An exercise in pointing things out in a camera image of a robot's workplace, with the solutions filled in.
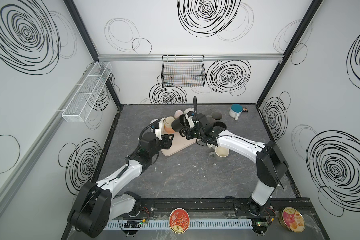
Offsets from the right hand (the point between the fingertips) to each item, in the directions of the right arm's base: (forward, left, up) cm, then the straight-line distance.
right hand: (181, 130), depth 86 cm
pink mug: (+18, +3, -6) cm, 19 cm away
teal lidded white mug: (+25, -39, -9) cm, 47 cm away
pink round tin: (-40, -52, -12) cm, 67 cm away
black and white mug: (+10, -25, -6) cm, 27 cm away
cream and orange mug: (+10, +10, -8) cm, 16 cm away
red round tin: (-42, +1, -12) cm, 44 cm away
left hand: (-4, +5, +1) cm, 6 cm away
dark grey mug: (+16, -23, -5) cm, 29 cm away
